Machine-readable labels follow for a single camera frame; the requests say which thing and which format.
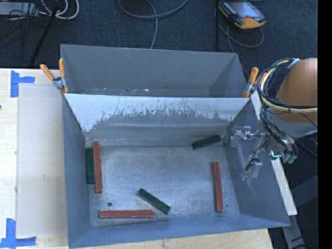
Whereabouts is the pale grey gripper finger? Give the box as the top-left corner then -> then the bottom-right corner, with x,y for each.
227,125 -> 260,148
240,156 -> 263,181

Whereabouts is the dark green flat block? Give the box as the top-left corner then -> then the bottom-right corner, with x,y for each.
86,148 -> 96,185
136,188 -> 172,216
191,134 -> 223,150

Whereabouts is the red-brown flat block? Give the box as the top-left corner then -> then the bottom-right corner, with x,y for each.
211,161 -> 225,213
92,141 -> 104,194
99,209 -> 156,219

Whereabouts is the grey metal bin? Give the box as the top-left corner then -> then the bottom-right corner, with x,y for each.
60,44 -> 292,249

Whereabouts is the pale wood flat board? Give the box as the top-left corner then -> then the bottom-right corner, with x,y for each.
15,83 -> 298,240

